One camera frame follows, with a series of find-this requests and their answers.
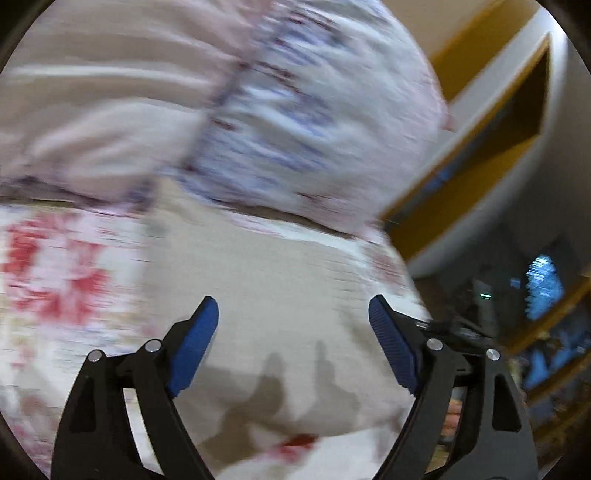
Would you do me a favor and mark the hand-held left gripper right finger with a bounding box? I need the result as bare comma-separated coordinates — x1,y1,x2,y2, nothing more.
368,295,539,480

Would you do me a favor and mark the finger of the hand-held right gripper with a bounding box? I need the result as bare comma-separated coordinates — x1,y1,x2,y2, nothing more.
416,318,490,344

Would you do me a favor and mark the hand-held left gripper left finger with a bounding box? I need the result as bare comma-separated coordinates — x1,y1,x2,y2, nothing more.
51,296,219,480

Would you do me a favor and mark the beige cable-knit sweater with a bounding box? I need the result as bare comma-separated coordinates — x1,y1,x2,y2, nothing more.
136,182,432,480

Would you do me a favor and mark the yellow wooden shelf unit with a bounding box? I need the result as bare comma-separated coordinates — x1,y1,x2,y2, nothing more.
379,0,591,278

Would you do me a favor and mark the red floral bed sheet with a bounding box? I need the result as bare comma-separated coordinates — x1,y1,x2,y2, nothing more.
0,203,430,480

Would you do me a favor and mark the pastel floral pillow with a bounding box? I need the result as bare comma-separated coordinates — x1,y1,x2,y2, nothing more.
0,0,455,238

